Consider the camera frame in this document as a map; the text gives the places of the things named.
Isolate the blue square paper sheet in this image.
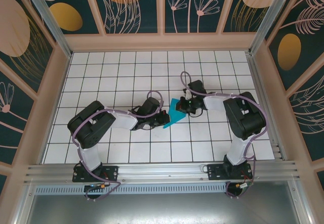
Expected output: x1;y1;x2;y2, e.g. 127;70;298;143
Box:
161;98;189;130

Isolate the grey metal plate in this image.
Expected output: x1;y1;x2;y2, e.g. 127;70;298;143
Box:
15;192;312;224

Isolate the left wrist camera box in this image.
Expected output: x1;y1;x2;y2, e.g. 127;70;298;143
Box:
140;97;160;115

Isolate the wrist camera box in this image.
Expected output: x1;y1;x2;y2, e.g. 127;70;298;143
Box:
140;97;160;115
188;80;205;96

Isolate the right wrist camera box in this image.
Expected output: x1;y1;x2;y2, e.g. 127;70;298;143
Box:
188;80;205;96

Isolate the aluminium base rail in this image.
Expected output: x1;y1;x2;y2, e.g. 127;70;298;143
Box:
24;160;302;186

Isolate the slotted grey cable duct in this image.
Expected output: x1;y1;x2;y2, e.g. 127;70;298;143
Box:
34;183;292;195

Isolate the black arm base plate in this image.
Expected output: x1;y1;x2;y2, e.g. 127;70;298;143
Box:
72;163;119;184
207;163;253;182

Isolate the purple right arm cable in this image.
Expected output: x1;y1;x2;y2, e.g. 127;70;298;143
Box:
180;71;269;199

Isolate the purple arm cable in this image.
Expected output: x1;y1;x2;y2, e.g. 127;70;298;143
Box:
180;71;269;199
71;90;163;201

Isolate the aluminium side rail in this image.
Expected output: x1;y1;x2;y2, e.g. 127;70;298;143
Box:
247;52;288;162

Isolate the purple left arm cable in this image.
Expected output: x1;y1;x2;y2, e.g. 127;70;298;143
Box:
71;90;163;201

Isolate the wall panel with pink fronds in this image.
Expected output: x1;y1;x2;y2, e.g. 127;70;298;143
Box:
288;74;324;161

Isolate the wall panel with leaves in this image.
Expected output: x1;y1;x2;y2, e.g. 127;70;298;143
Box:
91;0;160;34

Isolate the wall panel with feather and oval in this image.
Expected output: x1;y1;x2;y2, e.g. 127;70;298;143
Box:
265;0;324;88

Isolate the aluminium frame post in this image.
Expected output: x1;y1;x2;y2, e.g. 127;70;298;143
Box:
249;0;303;55
20;0;73;59

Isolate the wall panel with orange ovals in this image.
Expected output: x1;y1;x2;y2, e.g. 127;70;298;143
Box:
37;0;106;35

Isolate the wall panel with single flower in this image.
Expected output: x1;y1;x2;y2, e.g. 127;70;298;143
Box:
0;64;35;164

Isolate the wall panel with large beige disc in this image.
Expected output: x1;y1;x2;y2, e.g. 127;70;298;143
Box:
0;0;56;95

